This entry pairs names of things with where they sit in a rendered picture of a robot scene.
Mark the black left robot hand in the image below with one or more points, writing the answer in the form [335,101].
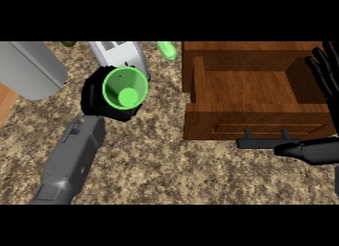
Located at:
[92,96]

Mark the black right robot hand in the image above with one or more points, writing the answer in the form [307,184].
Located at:
[338,105]

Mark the green cup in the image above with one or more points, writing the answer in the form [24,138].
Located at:
[126,88]

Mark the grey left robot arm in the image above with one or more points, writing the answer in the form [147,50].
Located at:
[69,160]

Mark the wooden drawer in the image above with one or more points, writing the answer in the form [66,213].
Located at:
[257,89]

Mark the white grey appliance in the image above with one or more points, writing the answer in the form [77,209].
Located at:
[122,56]

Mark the large grey appliance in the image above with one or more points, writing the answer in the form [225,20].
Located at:
[26,68]

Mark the dark green vegetable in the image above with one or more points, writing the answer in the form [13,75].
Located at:
[69,43]

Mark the light green vegetable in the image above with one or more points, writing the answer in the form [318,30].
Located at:
[169,50]

